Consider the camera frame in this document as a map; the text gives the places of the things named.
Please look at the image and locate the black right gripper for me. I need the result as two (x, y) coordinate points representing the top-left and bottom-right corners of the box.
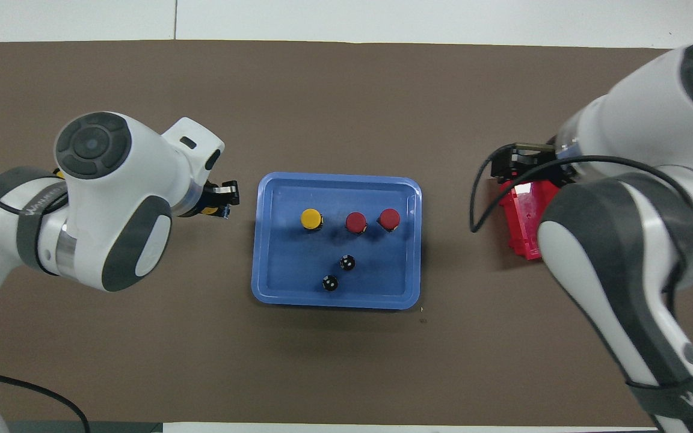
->
(490, 142), (579, 187)

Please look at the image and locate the brown table mat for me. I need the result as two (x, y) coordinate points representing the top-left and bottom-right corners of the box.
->
(0, 40), (693, 428)

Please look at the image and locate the blue plastic tray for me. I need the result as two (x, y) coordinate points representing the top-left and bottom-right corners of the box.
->
(251, 172), (424, 311)

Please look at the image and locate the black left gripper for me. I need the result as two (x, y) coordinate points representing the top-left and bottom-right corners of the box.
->
(190, 179), (240, 220)

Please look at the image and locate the red plastic bin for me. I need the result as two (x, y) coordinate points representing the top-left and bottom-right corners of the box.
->
(497, 179), (564, 260)

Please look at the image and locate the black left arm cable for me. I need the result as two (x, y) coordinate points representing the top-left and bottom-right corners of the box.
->
(0, 177), (91, 433)

